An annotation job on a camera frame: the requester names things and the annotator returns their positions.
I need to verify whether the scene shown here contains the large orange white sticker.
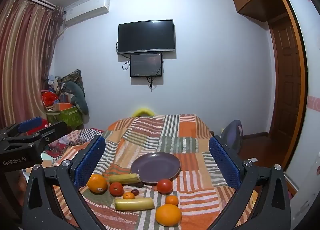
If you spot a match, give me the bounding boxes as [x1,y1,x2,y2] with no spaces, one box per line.
[87,174,108,194]

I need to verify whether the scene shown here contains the red plastic bag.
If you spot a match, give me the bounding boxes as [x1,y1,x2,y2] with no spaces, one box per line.
[41,91,60,107]

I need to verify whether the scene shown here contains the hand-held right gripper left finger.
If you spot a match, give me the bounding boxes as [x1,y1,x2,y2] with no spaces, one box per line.
[22,135,106,230]

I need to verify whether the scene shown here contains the striped patchwork blanket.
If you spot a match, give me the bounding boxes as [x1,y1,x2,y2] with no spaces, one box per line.
[51,114,258,230]

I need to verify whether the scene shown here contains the black monitor cable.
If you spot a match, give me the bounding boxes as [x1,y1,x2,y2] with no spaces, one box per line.
[147,76,157,92]

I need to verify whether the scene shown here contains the purple round plate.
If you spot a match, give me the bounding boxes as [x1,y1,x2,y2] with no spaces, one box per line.
[130,152,181,181]

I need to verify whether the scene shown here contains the white air conditioner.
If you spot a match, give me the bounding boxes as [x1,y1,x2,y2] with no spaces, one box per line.
[64,0,110,23]

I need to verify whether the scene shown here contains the red tomato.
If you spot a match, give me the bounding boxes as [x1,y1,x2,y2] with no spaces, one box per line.
[157,179,173,194]
[109,182,124,196]

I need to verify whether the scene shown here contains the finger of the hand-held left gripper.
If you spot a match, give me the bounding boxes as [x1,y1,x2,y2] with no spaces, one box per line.
[27,122,68,147]
[5,117,44,137]

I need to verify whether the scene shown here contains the camouflage cloth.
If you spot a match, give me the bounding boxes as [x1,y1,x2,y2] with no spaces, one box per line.
[59,69,86,100]

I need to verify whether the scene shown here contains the black wall television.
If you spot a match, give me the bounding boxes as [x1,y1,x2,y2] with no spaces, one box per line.
[117,19,175,55]

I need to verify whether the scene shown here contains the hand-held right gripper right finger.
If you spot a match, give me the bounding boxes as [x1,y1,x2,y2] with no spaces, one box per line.
[209,135,292,230]

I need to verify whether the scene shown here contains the brown wooden door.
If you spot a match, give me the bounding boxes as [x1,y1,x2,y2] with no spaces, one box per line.
[268,19,305,165]

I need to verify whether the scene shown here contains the striped red curtain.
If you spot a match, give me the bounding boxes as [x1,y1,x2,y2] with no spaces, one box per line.
[0,0,65,130]

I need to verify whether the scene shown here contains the large orange red sticker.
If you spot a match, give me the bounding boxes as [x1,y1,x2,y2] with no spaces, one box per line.
[155,204,182,227]

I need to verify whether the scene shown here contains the orange cardboard box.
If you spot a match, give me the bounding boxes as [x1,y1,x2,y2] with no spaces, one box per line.
[53,102,73,111]

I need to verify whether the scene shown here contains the checkered bed quilt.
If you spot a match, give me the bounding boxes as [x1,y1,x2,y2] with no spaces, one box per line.
[41,127,105,168]

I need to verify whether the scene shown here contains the white sliding wardrobe door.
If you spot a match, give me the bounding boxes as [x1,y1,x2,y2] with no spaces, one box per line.
[279,0,320,223]

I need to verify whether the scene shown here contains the small black wall monitor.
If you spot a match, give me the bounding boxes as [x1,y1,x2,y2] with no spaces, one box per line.
[129,52,163,78]

